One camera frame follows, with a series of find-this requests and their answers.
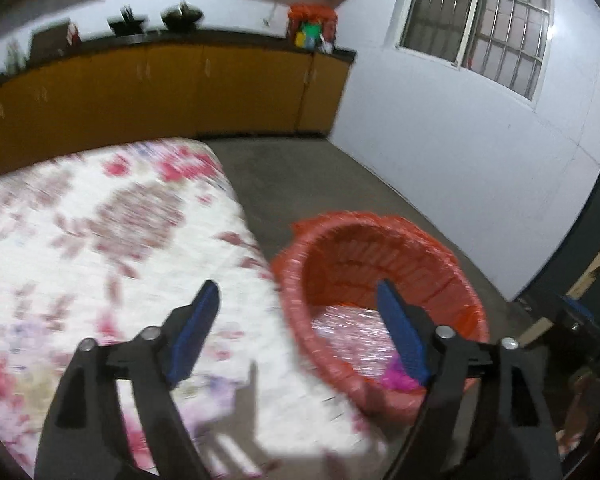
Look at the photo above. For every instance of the red plastic waste basket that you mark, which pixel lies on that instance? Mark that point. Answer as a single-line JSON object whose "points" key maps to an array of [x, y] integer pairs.
{"points": [[359, 260]]}

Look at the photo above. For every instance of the green container on counter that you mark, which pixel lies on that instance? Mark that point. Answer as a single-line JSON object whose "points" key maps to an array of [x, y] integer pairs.
{"points": [[308, 36]]}

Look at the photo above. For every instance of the black wok with lid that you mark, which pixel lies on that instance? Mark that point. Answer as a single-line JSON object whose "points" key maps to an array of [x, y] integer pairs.
{"points": [[182, 19]]}

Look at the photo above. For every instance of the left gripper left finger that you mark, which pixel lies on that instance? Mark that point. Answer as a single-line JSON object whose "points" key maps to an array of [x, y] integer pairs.
{"points": [[84, 436]]}

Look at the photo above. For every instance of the person's right hand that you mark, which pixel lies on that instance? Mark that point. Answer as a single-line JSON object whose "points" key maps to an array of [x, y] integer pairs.
{"points": [[583, 410]]}

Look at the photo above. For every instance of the barred window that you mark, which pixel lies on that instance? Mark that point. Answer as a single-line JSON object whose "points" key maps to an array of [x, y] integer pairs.
{"points": [[502, 40]]}

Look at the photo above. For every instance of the black wok with utensils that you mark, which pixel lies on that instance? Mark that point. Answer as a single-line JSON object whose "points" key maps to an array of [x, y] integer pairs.
{"points": [[128, 23]]}

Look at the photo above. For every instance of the lower wooden kitchen cabinets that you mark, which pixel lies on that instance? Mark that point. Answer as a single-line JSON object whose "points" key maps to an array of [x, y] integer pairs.
{"points": [[134, 94]]}

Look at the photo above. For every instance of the dark cutting board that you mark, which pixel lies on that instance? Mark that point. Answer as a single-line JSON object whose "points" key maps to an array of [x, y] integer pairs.
{"points": [[49, 41]]}

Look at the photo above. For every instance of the red bottle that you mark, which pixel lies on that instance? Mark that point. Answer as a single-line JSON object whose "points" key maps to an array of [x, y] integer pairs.
{"points": [[73, 35]]}

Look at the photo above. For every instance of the clear bubble wrap sheet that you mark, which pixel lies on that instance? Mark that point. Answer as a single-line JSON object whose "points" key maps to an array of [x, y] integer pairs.
{"points": [[358, 337]]}

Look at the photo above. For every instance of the red bag on counter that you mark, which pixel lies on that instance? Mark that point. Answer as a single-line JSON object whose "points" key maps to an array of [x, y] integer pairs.
{"points": [[305, 12]]}

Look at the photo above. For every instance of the black countertop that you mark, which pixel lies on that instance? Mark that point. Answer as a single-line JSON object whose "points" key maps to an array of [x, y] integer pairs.
{"points": [[155, 42]]}

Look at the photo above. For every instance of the floral quilt table cover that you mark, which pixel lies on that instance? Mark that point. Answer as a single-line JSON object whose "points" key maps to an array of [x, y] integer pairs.
{"points": [[105, 243]]}

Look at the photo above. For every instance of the pink plastic bag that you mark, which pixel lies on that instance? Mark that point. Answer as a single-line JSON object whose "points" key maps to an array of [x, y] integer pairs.
{"points": [[395, 378]]}

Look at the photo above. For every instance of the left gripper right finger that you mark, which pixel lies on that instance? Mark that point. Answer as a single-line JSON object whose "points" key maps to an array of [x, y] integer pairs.
{"points": [[511, 436]]}

